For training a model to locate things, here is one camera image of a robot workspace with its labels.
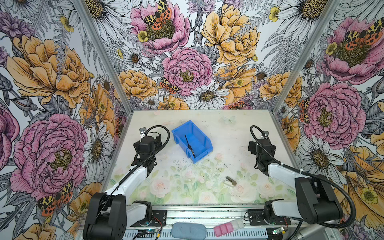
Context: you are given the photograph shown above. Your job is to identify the black yellow screwdriver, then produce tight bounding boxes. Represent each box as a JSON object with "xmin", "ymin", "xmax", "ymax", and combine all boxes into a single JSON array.
[{"xmin": 185, "ymin": 135, "xmax": 196, "ymax": 158}]

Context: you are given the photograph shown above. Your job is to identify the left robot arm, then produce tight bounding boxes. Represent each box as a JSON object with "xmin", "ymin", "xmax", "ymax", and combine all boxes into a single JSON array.
[{"xmin": 83, "ymin": 126, "xmax": 170, "ymax": 240}]

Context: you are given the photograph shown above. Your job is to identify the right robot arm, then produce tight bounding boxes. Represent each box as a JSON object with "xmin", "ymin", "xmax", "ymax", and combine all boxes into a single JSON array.
[{"xmin": 248, "ymin": 132, "xmax": 343, "ymax": 224}]

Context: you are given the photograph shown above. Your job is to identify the blue plastic bin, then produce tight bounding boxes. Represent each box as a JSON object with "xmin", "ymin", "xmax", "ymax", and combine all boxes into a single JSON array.
[{"xmin": 172, "ymin": 121, "xmax": 213, "ymax": 164}]

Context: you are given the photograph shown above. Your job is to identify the small olive metal clip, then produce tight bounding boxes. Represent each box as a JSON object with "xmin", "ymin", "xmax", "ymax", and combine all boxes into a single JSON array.
[{"xmin": 226, "ymin": 177, "xmax": 237, "ymax": 187}]

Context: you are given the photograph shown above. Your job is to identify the small green circuit board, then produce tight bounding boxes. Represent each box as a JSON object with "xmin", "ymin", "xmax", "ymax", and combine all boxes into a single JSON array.
[{"xmin": 136, "ymin": 229, "xmax": 161, "ymax": 238}]

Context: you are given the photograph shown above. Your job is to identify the pink white block pieces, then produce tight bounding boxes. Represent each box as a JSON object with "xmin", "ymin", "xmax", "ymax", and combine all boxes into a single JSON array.
[{"xmin": 214, "ymin": 219, "xmax": 245, "ymax": 237}]

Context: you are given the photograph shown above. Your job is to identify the blue-grey eraser sponge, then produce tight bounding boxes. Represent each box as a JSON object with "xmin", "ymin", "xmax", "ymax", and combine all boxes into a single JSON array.
[{"xmin": 171, "ymin": 223, "xmax": 207, "ymax": 240}]

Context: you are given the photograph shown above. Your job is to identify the silver metal cylinder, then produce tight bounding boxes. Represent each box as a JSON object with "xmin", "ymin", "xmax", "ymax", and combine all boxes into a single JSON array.
[{"xmin": 293, "ymin": 225, "xmax": 325, "ymax": 240}]

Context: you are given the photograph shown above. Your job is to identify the left black cable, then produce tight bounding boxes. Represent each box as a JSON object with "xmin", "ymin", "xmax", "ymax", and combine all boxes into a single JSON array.
[{"xmin": 95, "ymin": 125, "xmax": 171, "ymax": 217}]

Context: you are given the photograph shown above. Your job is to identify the right black corrugated cable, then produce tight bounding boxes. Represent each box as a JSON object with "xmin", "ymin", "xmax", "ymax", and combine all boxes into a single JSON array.
[{"xmin": 249, "ymin": 125, "xmax": 357, "ymax": 229}]

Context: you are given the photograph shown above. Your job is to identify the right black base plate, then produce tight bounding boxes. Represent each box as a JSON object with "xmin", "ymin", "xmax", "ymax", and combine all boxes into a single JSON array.
[{"xmin": 244, "ymin": 209, "xmax": 292, "ymax": 226}]

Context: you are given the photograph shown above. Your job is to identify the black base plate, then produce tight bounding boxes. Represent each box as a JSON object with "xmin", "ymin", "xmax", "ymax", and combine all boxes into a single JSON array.
[
  {"xmin": 244, "ymin": 209, "xmax": 292, "ymax": 226},
  {"xmin": 131, "ymin": 210, "xmax": 168, "ymax": 227}
]

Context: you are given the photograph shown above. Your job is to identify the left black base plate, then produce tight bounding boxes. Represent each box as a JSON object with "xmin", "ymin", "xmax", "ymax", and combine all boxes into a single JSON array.
[{"xmin": 131, "ymin": 210, "xmax": 168, "ymax": 227}]

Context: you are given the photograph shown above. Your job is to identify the aluminium front rail frame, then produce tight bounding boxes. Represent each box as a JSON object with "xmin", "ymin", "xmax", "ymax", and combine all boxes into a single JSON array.
[{"xmin": 121, "ymin": 206, "xmax": 310, "ymax": 240}]

